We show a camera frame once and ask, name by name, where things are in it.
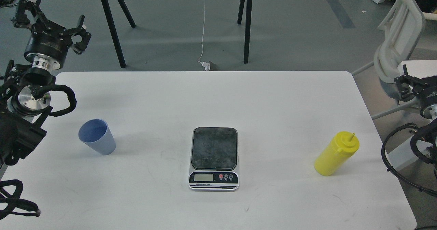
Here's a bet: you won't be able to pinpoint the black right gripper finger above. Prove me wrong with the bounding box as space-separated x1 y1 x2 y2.
394 64 434 101

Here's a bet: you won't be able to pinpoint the white power adapter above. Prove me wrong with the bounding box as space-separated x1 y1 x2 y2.
201 61 219 72

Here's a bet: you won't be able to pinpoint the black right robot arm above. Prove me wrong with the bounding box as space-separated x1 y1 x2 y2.
381 62 436 197

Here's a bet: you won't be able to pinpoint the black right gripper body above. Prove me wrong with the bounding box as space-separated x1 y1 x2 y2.
417 83 437 119

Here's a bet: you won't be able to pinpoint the black digital kitchen scale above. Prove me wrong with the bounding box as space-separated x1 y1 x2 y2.
188 127 239 191

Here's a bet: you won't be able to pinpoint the yellow squeeze bottle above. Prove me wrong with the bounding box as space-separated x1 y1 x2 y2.
313 131 360 176

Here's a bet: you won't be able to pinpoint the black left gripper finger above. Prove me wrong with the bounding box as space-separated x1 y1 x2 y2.
65 14 91 55
12 0 52 31

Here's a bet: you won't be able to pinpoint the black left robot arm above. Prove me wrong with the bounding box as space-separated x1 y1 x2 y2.
0 0 91 168

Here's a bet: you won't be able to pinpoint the white office chair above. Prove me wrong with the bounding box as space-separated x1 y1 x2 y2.
352 0 430 120

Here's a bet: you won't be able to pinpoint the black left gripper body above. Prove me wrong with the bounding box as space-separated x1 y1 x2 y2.
24 24 72 70

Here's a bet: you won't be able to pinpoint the blue plastic cup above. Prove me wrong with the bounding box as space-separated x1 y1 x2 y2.
78 119 116 155

